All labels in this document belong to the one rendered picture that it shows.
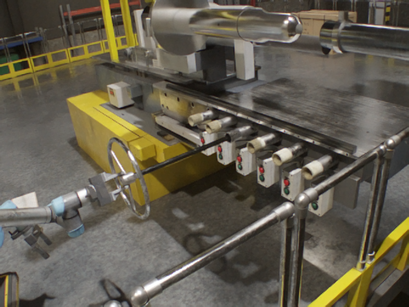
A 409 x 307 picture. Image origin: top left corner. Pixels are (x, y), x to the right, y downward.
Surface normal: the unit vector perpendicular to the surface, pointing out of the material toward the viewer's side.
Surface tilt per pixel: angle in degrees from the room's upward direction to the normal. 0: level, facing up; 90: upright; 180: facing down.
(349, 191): 90
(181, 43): 90
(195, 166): 90
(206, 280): 0
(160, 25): 90
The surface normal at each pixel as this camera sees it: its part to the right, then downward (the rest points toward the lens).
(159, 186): 0.58, 0.33
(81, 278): -0.10, -0.88
